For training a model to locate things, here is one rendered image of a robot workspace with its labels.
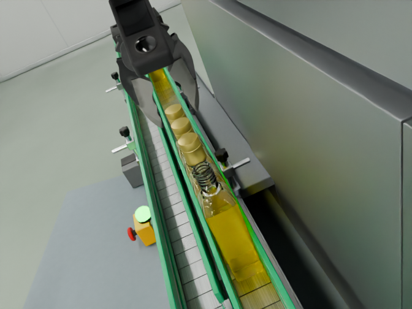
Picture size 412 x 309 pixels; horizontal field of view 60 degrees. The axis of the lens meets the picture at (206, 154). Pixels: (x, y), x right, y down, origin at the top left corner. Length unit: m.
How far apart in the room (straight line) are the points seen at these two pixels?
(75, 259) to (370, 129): 0.99
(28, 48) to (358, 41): 6.42
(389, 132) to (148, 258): 0.83
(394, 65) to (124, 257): 0.91
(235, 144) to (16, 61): 5.90
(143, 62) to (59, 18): 6.03
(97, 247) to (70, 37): 5.55
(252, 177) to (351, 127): 0.60
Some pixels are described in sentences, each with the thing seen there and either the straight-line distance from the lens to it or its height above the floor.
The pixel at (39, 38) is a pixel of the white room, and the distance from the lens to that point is 6.53.
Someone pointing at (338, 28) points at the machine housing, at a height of 1.36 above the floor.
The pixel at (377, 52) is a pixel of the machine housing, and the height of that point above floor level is 1.35.
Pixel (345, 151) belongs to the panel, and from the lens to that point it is 0.33.
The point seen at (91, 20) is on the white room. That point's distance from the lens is 6.40.
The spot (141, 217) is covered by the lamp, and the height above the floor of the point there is 0.85.
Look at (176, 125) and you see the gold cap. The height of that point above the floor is 1.16.
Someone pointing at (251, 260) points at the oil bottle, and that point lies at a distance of 0.67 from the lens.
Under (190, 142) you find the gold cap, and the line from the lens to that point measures 0.56.
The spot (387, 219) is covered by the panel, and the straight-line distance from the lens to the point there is 0.32.
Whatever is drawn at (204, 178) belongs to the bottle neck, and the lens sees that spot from 0.53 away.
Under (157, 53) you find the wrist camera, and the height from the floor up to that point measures 1.34.
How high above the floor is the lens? 1.47
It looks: 36 degrees down
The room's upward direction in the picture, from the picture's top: 23 degrees counter-clockwise
